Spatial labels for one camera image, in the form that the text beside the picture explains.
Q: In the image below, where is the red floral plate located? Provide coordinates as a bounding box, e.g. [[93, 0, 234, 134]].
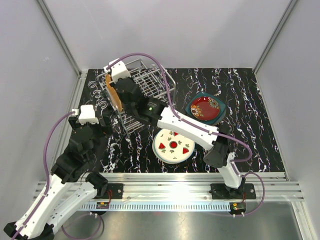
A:
[[190, 96, 221, 121]]

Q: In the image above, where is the teal square plate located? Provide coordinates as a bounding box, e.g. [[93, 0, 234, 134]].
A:
[[184, 92, 226, 113]]

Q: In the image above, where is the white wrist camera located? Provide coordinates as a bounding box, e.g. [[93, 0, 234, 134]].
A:
[[103, 61, 131, 83], [71, 104, 99, 125]]

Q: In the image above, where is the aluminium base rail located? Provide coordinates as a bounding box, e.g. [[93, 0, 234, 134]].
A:
[[32, 172, 305, 213]]

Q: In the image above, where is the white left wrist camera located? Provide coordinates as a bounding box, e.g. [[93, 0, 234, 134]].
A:
[[71, 104, 99, 125]]

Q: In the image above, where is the orange woven plate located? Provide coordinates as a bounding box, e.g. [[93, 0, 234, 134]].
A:
[[105, 74, 123, 112]]

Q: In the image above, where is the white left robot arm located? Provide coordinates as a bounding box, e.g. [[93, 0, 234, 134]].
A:
[[3, 114, 112, 240]]

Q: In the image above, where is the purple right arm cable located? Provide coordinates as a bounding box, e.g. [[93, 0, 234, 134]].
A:
[[106, 51, 266, 217]]

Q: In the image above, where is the silver wire dish rack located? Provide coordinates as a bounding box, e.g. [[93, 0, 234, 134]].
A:
[[95, 58, 169, 137]]

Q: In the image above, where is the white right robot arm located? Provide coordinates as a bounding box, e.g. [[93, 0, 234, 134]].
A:
[[110, 77, 246, 199]]

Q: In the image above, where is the white bottom plate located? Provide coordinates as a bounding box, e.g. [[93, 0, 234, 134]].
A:
[[153, 129, 195, 164]]

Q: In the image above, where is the pale green plate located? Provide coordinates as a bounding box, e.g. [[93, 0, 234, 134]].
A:
[[152, 140, 176, 165]]

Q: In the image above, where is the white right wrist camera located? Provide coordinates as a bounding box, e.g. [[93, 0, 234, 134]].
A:
[[103, 61, 131, 83]]

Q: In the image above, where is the dark bottom plate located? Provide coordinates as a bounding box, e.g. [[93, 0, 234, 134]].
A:
[[186, 109, 227, 126]]

